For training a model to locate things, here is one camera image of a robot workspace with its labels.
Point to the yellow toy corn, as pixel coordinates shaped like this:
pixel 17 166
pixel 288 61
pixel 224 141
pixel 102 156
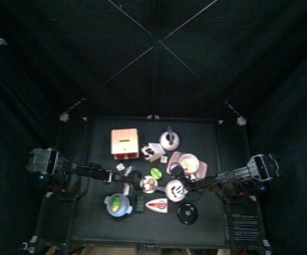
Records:
pixel 116 204

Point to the small white cube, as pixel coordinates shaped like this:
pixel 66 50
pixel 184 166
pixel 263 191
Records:
pixel 164 159

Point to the black round disc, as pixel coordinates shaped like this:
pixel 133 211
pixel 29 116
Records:
pixel 186 213

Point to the white toy frying pan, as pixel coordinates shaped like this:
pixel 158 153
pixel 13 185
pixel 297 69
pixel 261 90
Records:
pixel 176 191

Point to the small white die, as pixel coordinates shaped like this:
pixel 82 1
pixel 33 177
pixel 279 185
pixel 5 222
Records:
pixel 120 167

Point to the white label sticker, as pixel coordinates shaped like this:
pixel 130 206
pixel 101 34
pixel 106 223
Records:
pixel 245 228

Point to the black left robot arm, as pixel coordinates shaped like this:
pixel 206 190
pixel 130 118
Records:
pixel 85 170

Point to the toy egg half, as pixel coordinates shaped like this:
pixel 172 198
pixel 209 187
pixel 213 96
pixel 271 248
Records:
pixel 149 184

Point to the white toy utensil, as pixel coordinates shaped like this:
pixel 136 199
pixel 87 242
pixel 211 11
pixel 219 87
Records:
pixel 126 190

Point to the white toy knife block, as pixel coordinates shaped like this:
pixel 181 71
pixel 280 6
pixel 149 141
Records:
pixel 153 151

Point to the wooden toy toaster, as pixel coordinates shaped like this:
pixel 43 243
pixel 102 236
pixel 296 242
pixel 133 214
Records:
pixel 125 142

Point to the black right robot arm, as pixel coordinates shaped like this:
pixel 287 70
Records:
pixel 239 173

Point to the blue toy pot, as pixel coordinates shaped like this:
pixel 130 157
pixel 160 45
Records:
pixel 118 205

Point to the red and white toy iron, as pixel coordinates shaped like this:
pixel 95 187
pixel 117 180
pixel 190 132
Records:
pixel 157 205

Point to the white toy kettle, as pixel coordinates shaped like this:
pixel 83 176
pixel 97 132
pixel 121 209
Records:
pixel 169 140

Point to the green toy pea pod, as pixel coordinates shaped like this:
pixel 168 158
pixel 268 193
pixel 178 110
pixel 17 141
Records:
pixel 156 173

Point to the pink toy tray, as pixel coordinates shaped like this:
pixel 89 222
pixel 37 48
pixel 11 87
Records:
pixel 201 170

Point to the white toy bowl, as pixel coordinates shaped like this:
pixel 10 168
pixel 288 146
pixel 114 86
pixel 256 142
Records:
pixel 189 163

